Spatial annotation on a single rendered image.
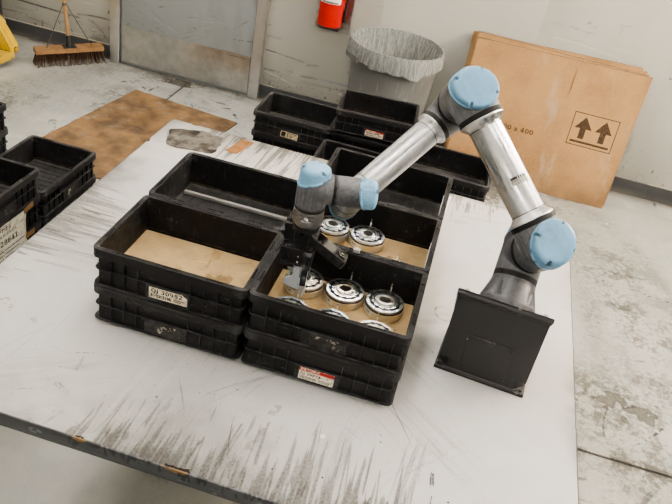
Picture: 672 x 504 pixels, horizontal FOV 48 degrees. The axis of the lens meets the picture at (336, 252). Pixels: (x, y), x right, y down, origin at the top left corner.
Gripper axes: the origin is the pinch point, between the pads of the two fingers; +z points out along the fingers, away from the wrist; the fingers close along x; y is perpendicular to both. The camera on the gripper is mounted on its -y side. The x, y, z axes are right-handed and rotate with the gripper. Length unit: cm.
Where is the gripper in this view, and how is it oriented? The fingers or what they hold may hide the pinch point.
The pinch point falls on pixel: (303, 289)
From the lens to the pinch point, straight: 195.9
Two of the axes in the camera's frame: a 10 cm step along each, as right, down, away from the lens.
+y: -9.8, -2.1, 0.3
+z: -1.6, 8.2, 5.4
